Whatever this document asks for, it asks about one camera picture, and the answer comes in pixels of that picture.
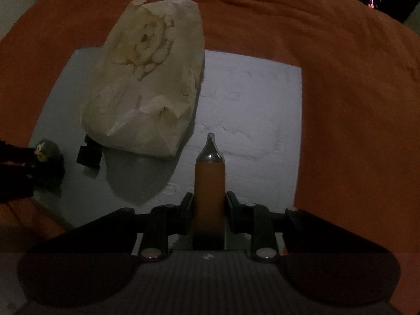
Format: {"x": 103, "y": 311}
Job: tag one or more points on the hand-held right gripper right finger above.
{"x": 230, "y": 211}

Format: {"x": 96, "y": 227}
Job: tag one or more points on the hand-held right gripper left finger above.
{"x": 188, "y": 211}

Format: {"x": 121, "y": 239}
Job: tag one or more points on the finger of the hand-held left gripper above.
{"x": 16, "y": 152}
{"x": 16, "y": 183}

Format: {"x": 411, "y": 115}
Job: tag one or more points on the small black block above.
{"x": 88, "y": 159}

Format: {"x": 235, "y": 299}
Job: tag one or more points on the orange blanket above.
{"x": 344, "y": 105}

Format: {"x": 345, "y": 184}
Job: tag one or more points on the white board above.
{"x": 256, "y": 105}

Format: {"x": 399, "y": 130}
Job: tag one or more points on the dark penguin toy figure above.
{"x": 49, "y": 170}

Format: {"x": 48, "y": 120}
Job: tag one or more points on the clear plastic bag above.
{"x": 144, "y": 88}

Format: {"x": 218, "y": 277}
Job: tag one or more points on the orange tube with silver tip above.
{"x": 209, "y": 187}

